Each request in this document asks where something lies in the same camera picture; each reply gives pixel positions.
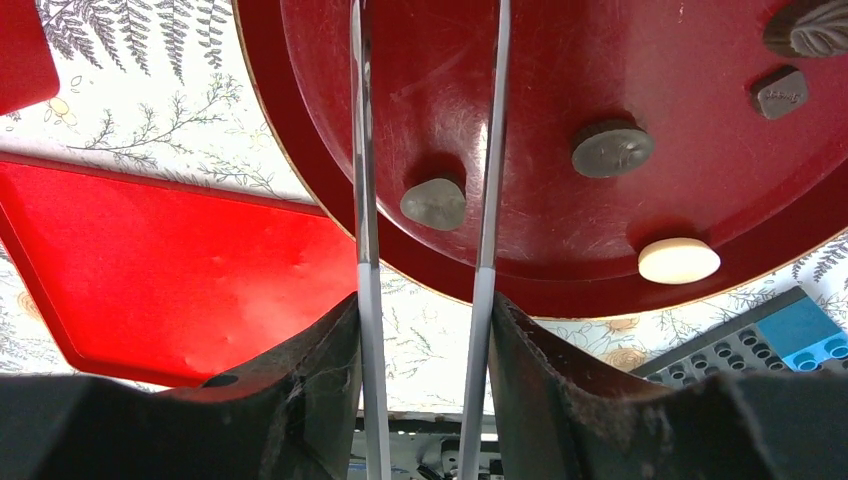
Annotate red tin lid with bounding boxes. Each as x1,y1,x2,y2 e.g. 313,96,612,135
1,153,356,386

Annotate dark round chocolate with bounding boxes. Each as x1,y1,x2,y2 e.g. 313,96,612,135
400,178,467,231

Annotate red tin box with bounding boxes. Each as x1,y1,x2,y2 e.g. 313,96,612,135
1,0,60,115

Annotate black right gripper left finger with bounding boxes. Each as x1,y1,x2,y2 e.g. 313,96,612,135
1,295,362,479

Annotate grey lego baseplate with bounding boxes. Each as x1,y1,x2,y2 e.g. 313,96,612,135
632,286,847,389

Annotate silver tweezers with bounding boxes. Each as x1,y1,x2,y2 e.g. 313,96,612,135
350,1,512,479

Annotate dark ridged chocolate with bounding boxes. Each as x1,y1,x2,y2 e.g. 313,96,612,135
762,0,847,58

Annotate dark red round tray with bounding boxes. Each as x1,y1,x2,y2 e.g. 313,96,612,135
231,0,848,321

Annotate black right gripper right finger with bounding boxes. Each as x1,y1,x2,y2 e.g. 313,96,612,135
490,295,847,479

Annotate dark cylinder chocolate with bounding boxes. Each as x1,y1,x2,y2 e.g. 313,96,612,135
571,119,655,178

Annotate white dome chocolate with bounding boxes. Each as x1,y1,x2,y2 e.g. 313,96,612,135
638,237,721,285

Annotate small dark square chocolate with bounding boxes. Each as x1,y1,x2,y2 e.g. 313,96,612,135
749,65,809,120

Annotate blue lego brick on baseplate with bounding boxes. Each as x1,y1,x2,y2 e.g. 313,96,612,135
756,297,847,372

